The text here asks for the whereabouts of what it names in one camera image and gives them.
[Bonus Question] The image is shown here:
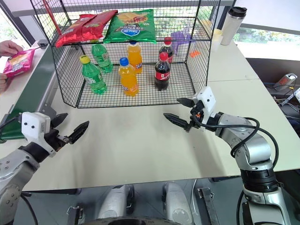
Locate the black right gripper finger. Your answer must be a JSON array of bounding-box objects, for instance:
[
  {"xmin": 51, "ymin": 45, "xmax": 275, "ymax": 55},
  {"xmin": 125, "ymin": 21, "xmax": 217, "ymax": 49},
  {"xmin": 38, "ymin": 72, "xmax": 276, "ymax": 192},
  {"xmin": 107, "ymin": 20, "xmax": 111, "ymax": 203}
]
[
  {"xmin": 176, "ymin": 97, "xmax": 195, "ymax": 109},
  {"xmin": 163, "ymin": 113, "xmax": 189, "ymax": 129}
]

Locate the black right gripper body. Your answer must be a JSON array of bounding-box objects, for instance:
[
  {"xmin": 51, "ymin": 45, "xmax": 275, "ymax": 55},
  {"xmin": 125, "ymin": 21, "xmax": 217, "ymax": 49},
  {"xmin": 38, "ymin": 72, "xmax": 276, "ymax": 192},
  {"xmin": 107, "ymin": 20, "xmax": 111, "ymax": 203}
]
[{"xmin": 184, "ymin": 100, "xmax": 204, "ymax": 132}]

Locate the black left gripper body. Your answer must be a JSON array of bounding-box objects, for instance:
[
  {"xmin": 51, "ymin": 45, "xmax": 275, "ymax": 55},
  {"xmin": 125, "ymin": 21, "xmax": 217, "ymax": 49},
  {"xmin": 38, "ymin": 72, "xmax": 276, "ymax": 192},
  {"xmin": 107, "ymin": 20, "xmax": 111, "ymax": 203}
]
[{"xmin": 45, "ymin": 128, "xmax": 72, "ymax": 153}]

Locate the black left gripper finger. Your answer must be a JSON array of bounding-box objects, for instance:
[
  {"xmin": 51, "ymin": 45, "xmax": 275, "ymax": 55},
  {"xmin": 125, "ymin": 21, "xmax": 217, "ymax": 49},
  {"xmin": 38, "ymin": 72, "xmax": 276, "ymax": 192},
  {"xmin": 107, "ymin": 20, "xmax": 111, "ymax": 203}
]
[
  {"xmin": 67, "ymin": 120, "xmax": 90, "ymax": 144},
  {"xmin": 50, "ymin": 112, "xmax": 69, "ymax": 130}
]

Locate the pink snack bag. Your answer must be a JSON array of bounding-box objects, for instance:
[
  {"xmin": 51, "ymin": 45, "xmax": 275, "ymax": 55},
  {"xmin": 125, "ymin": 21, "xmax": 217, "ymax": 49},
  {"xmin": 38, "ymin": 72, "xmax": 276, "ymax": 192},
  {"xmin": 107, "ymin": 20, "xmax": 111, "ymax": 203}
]
[{"xmin": 2, "ymin": 49, "xmax": 36, "ymax": 79}]

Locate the green conveyor belt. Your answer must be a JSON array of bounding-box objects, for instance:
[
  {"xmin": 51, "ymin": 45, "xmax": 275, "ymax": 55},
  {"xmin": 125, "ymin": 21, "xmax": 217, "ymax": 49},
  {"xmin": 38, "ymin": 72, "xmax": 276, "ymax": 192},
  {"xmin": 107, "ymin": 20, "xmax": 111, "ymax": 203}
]
[{"xmin": 0, "ymin": 41, "xmax": 58, "ymax": 144}]

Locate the person's bare hand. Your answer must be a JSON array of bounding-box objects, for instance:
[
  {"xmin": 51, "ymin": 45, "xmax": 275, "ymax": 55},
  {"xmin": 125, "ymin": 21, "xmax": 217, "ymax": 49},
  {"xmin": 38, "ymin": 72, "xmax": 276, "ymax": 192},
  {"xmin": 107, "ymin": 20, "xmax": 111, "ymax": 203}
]
[
  {"xmin": 0, "ymin": 40, "xmax": 24, "ymax": 58},
  {"xmin": 0, "ymin": 73, "xmax": 9, "ymax": 93}
]

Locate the cola bottle red cap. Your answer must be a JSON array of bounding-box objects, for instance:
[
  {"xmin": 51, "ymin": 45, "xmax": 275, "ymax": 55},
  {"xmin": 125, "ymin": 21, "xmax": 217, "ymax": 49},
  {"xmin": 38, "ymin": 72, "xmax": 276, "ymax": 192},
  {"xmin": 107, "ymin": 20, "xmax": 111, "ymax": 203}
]
[
  {"xmin": 154, "ymin": 52, "xmax": 172, "ymax": 92},
  {"xmin": 158, "ymin": 37, "xmax": 175, "ymax": 65}
]

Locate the green soda bottle yellow cap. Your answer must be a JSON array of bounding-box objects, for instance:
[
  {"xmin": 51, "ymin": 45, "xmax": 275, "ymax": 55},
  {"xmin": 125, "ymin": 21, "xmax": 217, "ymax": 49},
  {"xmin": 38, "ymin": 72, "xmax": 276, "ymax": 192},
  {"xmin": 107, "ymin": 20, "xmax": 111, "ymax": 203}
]
[{"xmin": 79, "ymin": 54, "xmax": 108, "ymax": 95}]

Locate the purple plastic toy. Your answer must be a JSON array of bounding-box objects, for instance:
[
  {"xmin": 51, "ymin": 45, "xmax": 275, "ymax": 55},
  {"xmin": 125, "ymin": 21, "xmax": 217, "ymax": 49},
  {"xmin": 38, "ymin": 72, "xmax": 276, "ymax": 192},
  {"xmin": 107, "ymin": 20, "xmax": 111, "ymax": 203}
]
[{"xmin": 170, "ymin": 31, "xmax": 192, "ymax": 56}]

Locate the orange soda bottle blue cap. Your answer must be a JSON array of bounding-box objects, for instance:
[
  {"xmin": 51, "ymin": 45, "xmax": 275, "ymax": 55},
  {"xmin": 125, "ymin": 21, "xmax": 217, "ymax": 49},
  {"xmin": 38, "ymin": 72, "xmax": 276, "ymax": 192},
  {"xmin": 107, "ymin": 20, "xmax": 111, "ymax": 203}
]
[
  {"xmin": 126, "ymin": 41, "xmax": 143, "ymax": 75},
  {"xmin": 117, "ymin": 57, "xmax": 140, "ymax": 98}
]

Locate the cream plastic cup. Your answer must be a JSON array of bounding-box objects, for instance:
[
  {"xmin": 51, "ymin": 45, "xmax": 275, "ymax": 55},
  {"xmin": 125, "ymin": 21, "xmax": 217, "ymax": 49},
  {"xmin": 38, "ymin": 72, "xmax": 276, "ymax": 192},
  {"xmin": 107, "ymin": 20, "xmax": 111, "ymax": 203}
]
[{"xmin": 211, "ymin": 28, "xmax": 223, "ymax": 43}]

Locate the silver robot right leg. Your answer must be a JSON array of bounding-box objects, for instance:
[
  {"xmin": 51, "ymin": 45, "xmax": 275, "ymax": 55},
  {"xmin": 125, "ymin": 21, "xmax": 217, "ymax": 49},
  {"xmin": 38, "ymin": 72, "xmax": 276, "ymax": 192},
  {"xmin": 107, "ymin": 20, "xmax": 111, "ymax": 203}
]
[{"xmin": 162, "ymin": 182, "xmax": 195, "ymax": 224}]

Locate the red chip bag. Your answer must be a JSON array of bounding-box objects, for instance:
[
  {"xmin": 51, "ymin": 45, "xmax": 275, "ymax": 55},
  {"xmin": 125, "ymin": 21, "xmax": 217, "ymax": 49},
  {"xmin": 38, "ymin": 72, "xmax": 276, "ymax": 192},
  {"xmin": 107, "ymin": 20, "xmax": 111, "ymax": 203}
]
[
  {"xmin": 78, "ymin": 9, "xmax": 119, "ymax": 43},
  {"xmin": 54, "ymin": 20, "xmax": 94, "ymax": 48}
]

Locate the white tumbler black lid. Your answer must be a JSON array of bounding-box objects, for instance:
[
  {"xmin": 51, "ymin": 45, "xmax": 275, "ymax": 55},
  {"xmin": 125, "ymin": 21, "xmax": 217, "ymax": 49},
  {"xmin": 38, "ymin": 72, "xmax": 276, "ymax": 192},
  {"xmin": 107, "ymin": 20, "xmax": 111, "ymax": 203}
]
[{"xmin": 220, "ymin": 6, "xmax": 248, "ymax": 46}]

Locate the green chip bag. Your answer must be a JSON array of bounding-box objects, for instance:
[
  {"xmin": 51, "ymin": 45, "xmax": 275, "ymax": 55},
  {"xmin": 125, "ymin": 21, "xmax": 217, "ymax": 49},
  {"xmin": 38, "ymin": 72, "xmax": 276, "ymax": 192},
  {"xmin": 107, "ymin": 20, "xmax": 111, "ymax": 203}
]
[{"xmin": 103, "ymin": 8, "xmax": 158, "ymax": 45}]

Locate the grey device red label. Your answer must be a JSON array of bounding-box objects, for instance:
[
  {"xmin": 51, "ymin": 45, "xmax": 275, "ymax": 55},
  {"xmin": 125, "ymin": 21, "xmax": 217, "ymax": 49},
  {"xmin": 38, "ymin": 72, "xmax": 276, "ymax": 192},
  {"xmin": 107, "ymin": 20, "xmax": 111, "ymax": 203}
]
[{"xmin": 273, "ymin": 73, "xmax": 298, "ymax": 89}]

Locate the red stick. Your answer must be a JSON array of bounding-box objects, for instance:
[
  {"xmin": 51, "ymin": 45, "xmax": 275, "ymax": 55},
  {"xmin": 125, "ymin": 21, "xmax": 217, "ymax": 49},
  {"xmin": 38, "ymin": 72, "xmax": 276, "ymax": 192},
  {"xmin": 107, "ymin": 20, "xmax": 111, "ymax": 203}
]
[{"xmin": 42, "ymin": 0, "xmax": 61, "ymax": 36}]

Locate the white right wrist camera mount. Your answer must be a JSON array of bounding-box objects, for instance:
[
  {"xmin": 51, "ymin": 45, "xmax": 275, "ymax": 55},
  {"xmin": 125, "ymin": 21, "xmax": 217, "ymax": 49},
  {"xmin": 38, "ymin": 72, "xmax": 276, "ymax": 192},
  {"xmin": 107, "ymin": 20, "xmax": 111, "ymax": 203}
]
[{"xmin": 192, "ymin": 86, "xmax": 217, "ymax": 125}]

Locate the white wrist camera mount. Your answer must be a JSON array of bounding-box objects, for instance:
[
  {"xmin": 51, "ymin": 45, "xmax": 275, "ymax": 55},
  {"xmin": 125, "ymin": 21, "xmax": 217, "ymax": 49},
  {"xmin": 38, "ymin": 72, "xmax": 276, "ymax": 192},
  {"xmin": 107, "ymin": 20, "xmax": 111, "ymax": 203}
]
[
  {"xmin": 192, "ymin": 86, "xmax": 217, "ymax": 125},
  {"xmin": 21, "ymin": 112, "xmax": 57, "ymax": 157}
]

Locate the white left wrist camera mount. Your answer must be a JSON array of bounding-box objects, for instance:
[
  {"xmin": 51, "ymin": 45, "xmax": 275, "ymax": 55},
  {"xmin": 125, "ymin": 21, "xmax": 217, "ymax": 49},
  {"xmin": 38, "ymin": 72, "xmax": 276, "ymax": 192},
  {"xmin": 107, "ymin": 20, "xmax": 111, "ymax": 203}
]
[{"xmin": 21, "ymin": 112, "xmax": 57, "ymax": 157}]

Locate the black wire mesh rack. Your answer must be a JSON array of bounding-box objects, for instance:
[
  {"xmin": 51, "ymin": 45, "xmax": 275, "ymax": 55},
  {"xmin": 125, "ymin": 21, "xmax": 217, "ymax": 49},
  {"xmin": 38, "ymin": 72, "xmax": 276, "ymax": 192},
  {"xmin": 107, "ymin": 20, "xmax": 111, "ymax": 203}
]
[{"xmin": 30, "ymin": 0, "xmax": 222, "ymax": 109}]

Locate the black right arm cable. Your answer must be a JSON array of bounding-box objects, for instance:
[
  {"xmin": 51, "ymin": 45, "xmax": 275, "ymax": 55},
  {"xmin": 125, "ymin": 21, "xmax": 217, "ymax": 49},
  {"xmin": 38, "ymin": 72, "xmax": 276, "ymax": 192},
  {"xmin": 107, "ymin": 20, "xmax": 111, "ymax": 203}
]
[{"xmin": 198, "ymin": 117, "xmax": 280, "ymax": 170}]

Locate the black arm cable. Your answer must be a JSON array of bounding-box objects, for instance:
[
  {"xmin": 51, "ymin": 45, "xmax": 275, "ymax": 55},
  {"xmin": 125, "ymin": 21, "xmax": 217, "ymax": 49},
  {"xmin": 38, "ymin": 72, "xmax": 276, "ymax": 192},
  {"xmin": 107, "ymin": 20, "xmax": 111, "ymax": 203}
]
[
  {"xmin": 198, "ymin": 117, "xmax": 280, "ymax": 170},
  {"xmin": 0, "ymin": 115, "xmax": 38, "ymax": 225}
]

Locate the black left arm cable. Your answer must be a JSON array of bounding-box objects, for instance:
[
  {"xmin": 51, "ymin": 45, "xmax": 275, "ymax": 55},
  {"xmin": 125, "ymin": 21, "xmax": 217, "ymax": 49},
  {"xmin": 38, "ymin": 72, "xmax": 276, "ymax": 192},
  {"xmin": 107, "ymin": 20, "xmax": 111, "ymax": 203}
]
[{"xmin": 0, "ymin": 115, "xmax": 38, "ymax": 225}]

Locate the dark metal bracket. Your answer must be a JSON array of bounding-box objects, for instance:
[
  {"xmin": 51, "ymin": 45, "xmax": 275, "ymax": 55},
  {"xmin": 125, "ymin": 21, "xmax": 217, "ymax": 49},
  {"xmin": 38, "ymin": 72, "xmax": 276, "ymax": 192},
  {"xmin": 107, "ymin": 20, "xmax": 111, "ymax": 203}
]
[
  {"xmin": 196, "ymin": 187, "xmax": 220, "ymax": 225},
  {"xmin": 66, "ymin": 205, "xmax": 86, "ymax": 225}
]

